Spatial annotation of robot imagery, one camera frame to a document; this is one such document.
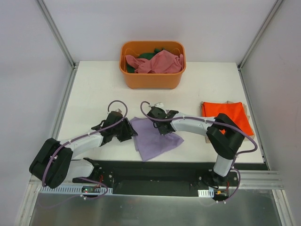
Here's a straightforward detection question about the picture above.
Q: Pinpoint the aluminium frame post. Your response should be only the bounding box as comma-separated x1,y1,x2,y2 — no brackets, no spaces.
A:
35,0,77,69
237,0,285,71

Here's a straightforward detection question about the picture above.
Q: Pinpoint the right white cable duct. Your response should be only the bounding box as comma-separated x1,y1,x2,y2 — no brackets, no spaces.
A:
198,189,229,198

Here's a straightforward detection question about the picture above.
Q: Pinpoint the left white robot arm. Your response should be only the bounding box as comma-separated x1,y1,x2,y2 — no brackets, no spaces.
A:
29,111,138,188

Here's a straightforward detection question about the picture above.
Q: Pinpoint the lavender t shirt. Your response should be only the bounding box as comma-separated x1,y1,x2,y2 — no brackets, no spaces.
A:
130,117,184,161

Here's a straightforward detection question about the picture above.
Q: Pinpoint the pink t shirt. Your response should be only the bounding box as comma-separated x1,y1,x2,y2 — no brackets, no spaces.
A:
125,49,184,74

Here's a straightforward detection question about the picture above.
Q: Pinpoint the orange folded t shirt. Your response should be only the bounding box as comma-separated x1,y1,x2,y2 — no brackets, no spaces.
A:
201,101,254,137

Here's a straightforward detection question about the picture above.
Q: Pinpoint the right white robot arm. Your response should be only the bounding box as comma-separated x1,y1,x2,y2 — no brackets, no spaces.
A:
146,106,244,188

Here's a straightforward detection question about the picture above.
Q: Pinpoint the left white cable duct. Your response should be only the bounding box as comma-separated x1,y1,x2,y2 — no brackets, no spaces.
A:
40,185,113,196

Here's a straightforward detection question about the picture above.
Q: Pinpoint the right aluminium frame post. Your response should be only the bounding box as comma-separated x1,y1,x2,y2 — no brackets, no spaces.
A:
237,0,285,71

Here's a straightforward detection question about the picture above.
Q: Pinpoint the white cable duct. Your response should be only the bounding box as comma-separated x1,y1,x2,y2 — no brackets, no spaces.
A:
198,189,229,198
40,185,113,196

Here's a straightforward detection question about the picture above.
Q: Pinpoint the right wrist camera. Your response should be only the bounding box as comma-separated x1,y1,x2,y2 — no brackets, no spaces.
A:
148,102,164,109

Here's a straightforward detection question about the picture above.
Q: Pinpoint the orange plastic bin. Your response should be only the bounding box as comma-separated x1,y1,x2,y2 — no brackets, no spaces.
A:
119,40,186,89

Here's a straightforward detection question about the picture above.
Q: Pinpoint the left aluminium frame post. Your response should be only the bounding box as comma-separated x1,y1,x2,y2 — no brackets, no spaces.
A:
35,0,77,69

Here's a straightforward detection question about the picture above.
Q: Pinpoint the front aluminium rail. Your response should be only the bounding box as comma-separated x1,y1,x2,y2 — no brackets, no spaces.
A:
30,164,285,190

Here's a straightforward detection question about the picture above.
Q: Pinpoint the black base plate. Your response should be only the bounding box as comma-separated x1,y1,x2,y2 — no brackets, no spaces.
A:
44,159,270,197

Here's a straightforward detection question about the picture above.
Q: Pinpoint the green t shirt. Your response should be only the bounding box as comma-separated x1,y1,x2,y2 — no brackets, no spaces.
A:
125,48,165,73

